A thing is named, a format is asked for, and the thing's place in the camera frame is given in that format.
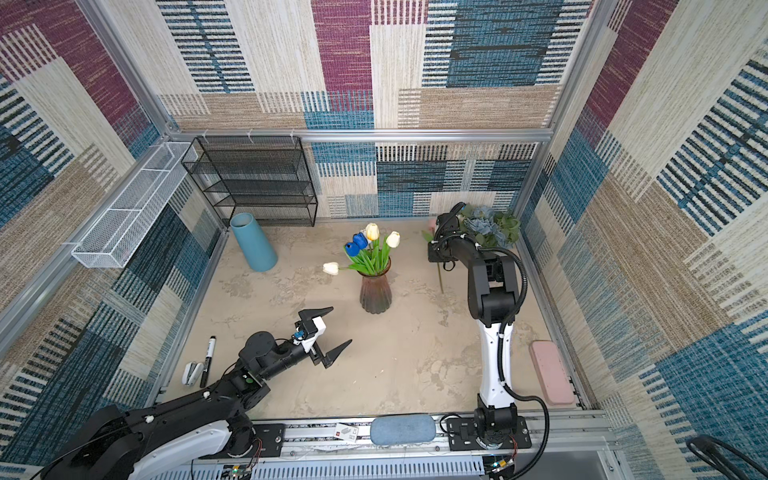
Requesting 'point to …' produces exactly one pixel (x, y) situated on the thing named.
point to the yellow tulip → (373, 234)
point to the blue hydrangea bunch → (489, 228)
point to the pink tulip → (429, 236)
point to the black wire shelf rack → (255, 177)
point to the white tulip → (332, 268)
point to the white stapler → (193, 372)
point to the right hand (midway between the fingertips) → (438, 257)
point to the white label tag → (346, 433)
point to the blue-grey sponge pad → (402, 429)
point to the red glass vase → (375, 292)
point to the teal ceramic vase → (260, 255)
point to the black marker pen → (207, 361)
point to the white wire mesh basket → (111, 240)
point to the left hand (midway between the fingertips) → (339, 320)
